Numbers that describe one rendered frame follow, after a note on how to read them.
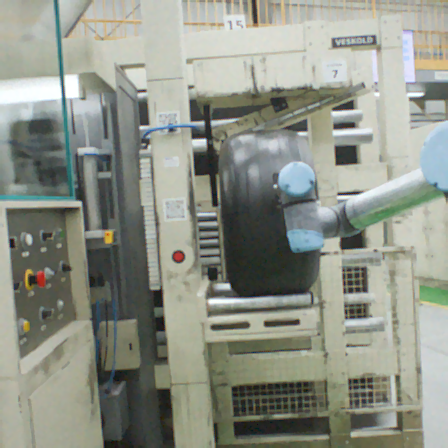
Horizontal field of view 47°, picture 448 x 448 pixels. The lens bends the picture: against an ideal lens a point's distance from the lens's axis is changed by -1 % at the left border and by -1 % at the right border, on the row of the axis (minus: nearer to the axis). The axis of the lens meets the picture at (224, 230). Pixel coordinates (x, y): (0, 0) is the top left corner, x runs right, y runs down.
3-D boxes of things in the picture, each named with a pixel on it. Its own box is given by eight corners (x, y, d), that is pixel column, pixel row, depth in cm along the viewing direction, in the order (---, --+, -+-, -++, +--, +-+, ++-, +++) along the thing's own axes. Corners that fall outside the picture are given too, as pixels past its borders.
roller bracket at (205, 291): (198, 324, 165) (196, 294, 164) (206, 300, 205) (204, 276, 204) (209, 323, 165) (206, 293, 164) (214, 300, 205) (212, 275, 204)
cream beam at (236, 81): (195, 98, 198) (192, 60, 197) (199, 110, 223) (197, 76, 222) (354, 86, 196) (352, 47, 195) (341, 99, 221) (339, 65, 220)
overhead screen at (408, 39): (365, 83, 516) (362, 27, 513) (363, 84, 521) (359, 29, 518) (416, 83, 533) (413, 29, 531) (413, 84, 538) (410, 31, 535)
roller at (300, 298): (205, 300, 168) (206, 296, 172) (206, 314, 169) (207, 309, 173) (313, 293, 167) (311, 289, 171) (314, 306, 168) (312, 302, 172)
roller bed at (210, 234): (176, 285, 216) (171, 214, 214) (180, 280, 230) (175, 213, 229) (224, 282, 215) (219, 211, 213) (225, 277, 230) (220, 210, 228)
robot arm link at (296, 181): (283, 202, 110) (276, 162, 110) (279, 207, 121) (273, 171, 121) (320, 195, 110) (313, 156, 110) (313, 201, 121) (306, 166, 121)
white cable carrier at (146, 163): (150, 290, 177) (139, 150, 175) (152, 287, 182) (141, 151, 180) (162, 289, 177) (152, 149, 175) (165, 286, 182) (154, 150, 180)
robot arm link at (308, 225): (342, 244, 116) (333, 196, 117) (309, 250, 109) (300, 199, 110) (316, 249, 122) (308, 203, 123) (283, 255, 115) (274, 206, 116)
